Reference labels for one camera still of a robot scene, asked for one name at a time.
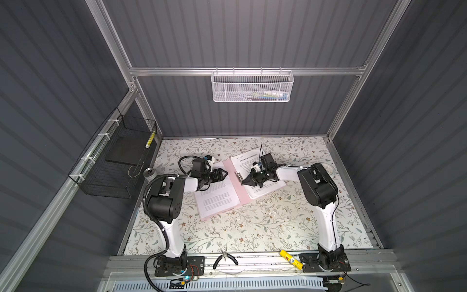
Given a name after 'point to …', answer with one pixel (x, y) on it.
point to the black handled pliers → (225, 254)
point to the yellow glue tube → (292, 261)
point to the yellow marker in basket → (150, 140)
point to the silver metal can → (149, 173)
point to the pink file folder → (244, 195)
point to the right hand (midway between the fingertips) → (244, 184)
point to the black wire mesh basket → (110, 165)
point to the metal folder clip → (239, 176)
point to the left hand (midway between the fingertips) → (222, 174)
